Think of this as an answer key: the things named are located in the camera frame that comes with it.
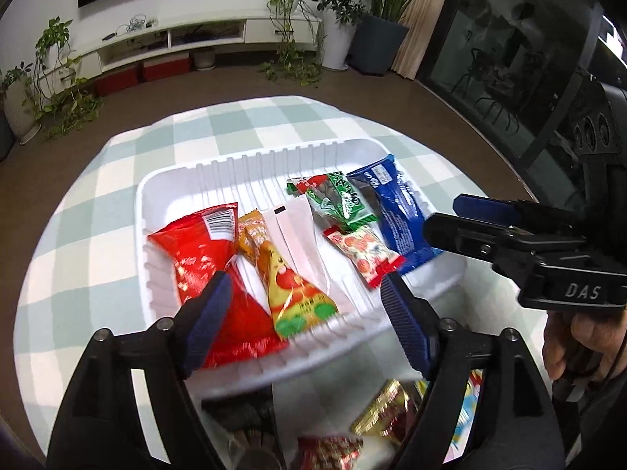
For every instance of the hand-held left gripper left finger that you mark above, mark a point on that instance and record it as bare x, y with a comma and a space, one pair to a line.
210, 318

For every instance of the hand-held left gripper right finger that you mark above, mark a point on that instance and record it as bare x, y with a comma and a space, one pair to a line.
404, 323

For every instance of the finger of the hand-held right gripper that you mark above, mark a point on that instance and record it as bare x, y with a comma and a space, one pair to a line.
455, 235
485, 208

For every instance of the red snack packet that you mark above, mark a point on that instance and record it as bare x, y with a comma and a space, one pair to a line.
196, 254

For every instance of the dark blue snack packet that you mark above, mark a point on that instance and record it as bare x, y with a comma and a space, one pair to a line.
397, 205

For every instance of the yellow cartoon snack packet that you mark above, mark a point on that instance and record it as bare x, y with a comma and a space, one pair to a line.
289, 298

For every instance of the small red white candy packet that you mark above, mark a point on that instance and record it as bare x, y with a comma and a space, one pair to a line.
365, 252

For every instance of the gold foil snack packet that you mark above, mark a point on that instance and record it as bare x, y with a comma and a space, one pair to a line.
382, 409

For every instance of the light blue colourful snack packet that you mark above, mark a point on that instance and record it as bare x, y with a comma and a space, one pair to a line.
465, 401

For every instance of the black snack packet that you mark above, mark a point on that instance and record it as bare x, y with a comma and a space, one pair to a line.
250, 421

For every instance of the white and red long packet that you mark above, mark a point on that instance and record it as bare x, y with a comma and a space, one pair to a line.
299, 240

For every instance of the green snack packet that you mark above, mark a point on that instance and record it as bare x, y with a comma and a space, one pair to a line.
338, 203

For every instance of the white plastic tray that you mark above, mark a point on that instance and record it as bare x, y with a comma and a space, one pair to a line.
196, 191

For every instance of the person's right hand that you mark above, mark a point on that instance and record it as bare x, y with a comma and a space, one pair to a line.
568, 342

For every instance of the glass sliding door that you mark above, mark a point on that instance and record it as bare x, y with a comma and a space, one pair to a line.
490, 58

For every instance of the green checked tablecloth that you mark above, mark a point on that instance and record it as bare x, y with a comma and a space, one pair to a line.
98, 205

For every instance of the beige curtain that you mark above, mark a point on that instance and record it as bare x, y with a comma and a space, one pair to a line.
423, 24

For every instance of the broad-leaf plant in dark pot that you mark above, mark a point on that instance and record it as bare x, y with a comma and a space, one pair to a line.
377, 44

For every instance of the plant in tall white pot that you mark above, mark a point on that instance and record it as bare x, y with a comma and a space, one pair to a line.
338, 44

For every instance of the red storage box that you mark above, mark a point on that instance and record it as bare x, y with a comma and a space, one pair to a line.
117, 81
166, 68

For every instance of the small white pot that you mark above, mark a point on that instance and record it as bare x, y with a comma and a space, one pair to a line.
203, 60

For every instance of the white television cabinet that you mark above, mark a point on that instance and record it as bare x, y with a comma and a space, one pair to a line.
274, 27

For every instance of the plant in white ribbed pot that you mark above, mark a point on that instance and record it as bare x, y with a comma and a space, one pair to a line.
19, 112

